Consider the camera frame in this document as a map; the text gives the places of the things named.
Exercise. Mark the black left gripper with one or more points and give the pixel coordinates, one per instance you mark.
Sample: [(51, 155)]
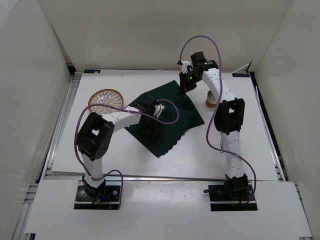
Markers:
[(152, 130)]

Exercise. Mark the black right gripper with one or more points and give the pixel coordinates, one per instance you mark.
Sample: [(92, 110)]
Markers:
[(184, 87)]

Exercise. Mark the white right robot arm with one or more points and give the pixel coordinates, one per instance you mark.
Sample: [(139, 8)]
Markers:
[(228, 117)]

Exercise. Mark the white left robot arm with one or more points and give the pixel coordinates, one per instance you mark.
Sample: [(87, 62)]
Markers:
[(94, 136)]

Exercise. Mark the metal cup with cork base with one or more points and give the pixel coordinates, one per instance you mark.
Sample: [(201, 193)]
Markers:
[(210, 101)]

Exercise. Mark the floral patterned ceramic plate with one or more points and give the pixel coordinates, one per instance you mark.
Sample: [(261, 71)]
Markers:
[(107, 96)]

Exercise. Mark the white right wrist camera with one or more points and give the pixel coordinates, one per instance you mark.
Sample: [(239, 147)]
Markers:
[(184, 64)]

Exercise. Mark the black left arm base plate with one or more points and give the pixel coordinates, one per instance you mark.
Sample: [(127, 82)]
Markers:
[(104, 197)]

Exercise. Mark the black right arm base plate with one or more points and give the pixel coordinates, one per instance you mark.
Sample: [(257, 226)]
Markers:
[(220, 201)]

